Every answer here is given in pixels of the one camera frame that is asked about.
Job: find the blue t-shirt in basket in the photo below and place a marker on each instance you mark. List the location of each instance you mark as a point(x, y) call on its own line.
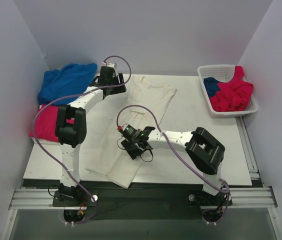
point(211, 86)

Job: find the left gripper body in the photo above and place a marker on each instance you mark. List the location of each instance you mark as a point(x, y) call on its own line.
point(117, 88)

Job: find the red t-shirt in basket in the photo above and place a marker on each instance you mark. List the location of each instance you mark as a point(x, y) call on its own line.
point(235, 95)

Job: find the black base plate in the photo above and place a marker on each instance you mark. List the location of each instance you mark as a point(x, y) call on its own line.
point(141, 201)

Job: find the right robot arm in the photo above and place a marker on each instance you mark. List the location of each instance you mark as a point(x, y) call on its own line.
point(198, 150)

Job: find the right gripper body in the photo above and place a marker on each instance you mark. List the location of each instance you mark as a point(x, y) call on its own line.
point(132, 148)

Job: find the blue t-shirt pile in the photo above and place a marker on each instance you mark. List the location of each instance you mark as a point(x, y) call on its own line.
point(72, 79)

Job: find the folded red t-shirt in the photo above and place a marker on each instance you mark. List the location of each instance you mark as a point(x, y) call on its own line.
point(46, 124)

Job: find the white t-shirt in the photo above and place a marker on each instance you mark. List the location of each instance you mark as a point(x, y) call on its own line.
point(146, 105)

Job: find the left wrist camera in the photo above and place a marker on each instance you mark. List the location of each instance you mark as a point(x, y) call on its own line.
point(110, 64)

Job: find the white plastic basket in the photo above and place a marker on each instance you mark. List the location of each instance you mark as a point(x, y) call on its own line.
point(222, 73)

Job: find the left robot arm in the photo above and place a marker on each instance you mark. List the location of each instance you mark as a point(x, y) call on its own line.
point(71, 127)

